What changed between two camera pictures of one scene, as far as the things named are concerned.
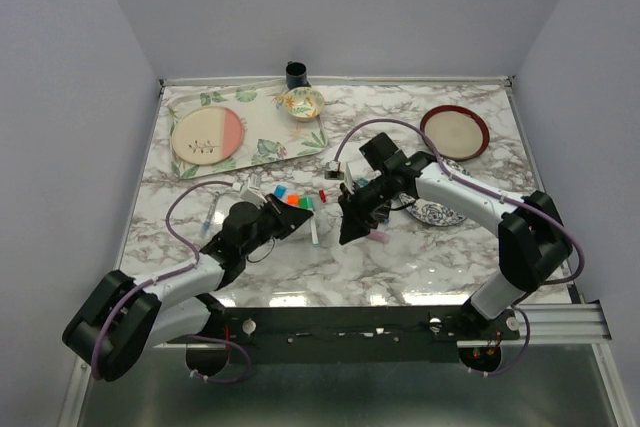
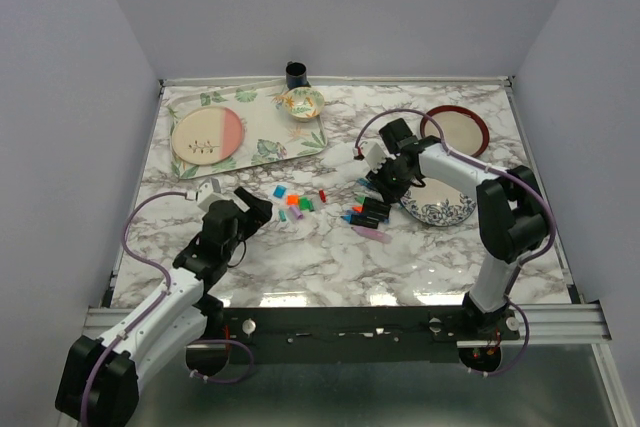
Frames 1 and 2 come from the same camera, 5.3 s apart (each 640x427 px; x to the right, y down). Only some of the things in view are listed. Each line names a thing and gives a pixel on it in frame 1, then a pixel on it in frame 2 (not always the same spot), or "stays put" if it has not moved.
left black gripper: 286,216 to 259,211
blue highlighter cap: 279,191 stays put
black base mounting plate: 355,335 stays put
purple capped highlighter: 379,235 stays put
